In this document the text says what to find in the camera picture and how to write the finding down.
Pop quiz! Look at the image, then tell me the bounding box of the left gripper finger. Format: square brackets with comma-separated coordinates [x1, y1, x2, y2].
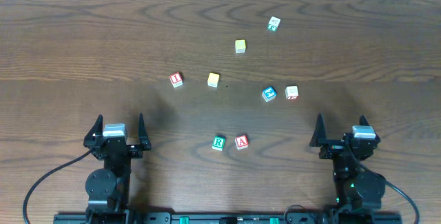
[84, 114, 103, 142]
[138, 113, 150, 145]

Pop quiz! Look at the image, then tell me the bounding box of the blue number 2 block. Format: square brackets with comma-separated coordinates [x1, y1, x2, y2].
[262, 86, 277, 102]

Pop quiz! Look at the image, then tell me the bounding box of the red letter I block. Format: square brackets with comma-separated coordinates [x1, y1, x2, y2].
[170, 72, 183, 88]

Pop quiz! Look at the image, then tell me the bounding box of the red letter A block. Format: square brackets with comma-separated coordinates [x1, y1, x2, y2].
[235, 135, 249, 150]

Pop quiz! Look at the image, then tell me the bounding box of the yellow top wooden block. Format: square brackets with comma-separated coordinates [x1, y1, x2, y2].
[207, 72, 220, 88]

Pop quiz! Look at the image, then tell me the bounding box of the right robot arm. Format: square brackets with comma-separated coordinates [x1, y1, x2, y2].
[309, 114, 386, 223]

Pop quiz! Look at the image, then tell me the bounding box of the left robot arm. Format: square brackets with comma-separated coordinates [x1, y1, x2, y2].
[83, 114, 152, 223]

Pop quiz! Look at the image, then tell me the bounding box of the red sided wooden block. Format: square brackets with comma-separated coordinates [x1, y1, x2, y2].
[285, 86, 299, 100]

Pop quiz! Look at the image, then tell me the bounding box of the green letter R block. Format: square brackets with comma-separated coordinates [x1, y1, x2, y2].
[212, 136, 225, 151]

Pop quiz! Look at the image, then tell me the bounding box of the yellow top block far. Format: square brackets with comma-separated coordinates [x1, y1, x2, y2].
[235, 39, 246, 54]

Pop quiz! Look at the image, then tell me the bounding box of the green sided wooden block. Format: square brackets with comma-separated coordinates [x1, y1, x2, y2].
[267, 17, 280, 32]

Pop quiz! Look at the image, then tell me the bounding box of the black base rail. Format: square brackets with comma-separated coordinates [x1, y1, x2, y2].
[53, 211, 402, 224]

